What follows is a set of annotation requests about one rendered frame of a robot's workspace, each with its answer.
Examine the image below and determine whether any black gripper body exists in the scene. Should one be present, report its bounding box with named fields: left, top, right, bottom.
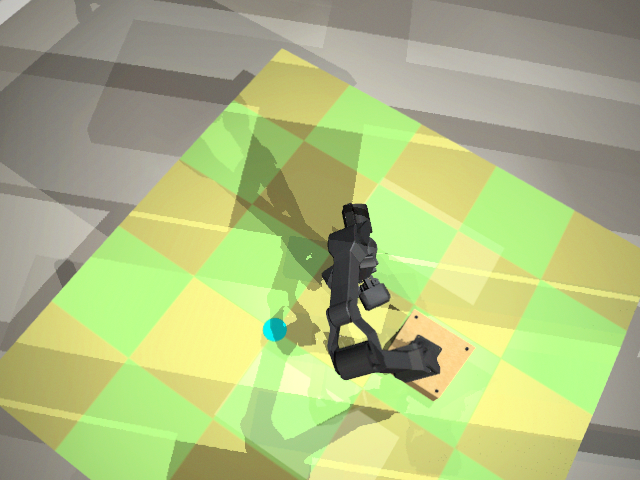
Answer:
left=359, top=267, right=391, bottom=311

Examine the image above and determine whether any cyan circle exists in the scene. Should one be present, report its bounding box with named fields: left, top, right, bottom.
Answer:
left=263, top=318, right=287, bottom=342

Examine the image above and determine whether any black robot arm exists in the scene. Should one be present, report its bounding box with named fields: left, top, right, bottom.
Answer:
left=322, top=203, right=442, bottom=383

